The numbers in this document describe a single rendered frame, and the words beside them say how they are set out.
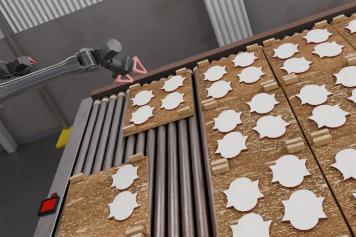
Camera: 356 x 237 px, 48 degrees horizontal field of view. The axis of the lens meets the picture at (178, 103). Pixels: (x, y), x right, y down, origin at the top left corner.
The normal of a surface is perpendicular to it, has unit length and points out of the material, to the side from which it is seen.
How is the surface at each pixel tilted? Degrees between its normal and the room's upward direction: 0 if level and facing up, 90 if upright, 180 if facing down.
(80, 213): 0
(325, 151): 0
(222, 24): 90
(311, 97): 0
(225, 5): 90
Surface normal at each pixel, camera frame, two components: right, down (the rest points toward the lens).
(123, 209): -0.34, -0.80
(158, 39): 0.00, 0.53
